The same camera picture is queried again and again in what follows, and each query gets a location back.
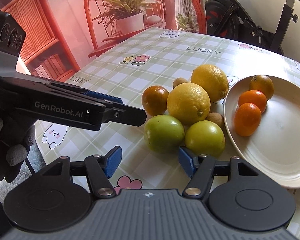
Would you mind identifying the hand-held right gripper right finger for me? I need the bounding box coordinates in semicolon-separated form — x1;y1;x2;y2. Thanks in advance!
179;147;259;198

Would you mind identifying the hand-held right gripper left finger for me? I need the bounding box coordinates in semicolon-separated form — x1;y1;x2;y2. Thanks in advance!
41;146;122;198

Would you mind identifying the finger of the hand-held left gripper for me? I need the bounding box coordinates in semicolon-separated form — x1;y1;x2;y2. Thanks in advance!
48;80;124;105
101;101;147;127

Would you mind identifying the green jujube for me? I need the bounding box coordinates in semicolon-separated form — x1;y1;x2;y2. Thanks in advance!
184;120;226;157
144;114;185;154

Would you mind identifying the greenish orange tangerine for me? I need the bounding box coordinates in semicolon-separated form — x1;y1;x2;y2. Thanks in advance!
249;74;275;101
142;85;170;117

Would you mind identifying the brown longan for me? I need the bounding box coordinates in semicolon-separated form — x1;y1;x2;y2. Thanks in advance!
205;112;225;130
172;77;188;89

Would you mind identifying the yellow lemon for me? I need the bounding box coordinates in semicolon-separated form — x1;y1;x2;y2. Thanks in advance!
167;82;211;127
190;64;230;102

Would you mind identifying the small bright orange tangerine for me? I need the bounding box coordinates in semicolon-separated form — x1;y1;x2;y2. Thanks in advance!
234;102;262;137
238;90;267;113

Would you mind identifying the cream round plate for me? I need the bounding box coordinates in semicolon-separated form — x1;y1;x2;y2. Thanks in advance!
223;75;300;189

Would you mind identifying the person's left hand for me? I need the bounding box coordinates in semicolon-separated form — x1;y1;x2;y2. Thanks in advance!
0;116;37;183

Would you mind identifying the grey fluffy rug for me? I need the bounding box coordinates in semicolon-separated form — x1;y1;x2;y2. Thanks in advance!
0;142;47;202

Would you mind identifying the green checked rabbit tablecloth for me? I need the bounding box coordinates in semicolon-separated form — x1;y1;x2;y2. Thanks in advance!
36;26;300;233

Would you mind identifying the printed room scene backdrop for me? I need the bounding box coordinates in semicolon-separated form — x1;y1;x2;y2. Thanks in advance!
0;0;208;83

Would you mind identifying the black exercise bike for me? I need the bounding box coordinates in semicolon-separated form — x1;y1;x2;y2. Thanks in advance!
204;0;300;55

